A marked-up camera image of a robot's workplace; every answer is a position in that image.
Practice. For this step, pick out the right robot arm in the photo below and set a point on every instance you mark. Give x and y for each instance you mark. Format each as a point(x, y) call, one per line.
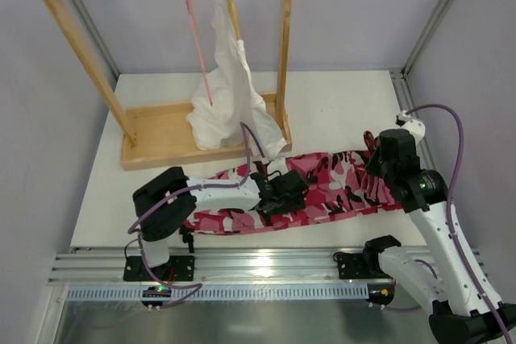
point(461, 305)

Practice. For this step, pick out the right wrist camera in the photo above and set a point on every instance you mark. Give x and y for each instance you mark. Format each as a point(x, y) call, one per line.
point(413, 125)

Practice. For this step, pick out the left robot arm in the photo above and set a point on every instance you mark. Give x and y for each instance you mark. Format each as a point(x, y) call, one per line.
point(163, 205)

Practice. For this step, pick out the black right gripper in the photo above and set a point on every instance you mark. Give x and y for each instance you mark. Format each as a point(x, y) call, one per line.
point(379, 164)

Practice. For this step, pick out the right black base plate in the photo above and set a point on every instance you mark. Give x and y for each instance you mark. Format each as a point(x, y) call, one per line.
point(351, 266)

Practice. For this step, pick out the wooden clothes rack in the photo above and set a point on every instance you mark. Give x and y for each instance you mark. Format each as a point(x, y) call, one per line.
point(156, 136)

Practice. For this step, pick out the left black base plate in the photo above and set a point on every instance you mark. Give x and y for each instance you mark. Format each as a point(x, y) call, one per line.
point(178, 268)

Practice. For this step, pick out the wooden hanger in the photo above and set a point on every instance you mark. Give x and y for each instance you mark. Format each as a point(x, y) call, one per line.
point(232, 11)

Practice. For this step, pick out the pink camouflage trousers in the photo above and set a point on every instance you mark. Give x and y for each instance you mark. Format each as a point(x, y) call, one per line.
point(341, 192)

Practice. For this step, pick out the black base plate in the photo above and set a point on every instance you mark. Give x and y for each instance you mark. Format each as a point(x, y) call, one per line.
point(351, 266)
point(178, 268)

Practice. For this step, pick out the slotted cable duct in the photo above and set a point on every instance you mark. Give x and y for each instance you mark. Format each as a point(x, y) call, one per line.
point(219, 292)

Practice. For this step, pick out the aluminium mounting rail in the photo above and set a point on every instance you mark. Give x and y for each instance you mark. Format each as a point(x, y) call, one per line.
point(106, 266)

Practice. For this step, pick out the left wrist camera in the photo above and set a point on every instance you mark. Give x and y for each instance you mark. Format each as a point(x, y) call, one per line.
point(277, 166)

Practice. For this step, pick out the white t-shirt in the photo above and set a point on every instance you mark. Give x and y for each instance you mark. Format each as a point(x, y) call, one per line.
point(216, 121)

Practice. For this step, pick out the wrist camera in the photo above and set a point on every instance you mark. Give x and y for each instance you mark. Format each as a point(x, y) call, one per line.
point(413, 125)
point(277, 166)

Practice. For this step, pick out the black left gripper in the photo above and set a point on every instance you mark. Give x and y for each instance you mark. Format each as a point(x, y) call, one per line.
point(294, 184)

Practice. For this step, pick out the pink wire hanger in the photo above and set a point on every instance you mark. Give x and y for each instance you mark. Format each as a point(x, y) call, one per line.
point(193, 24)

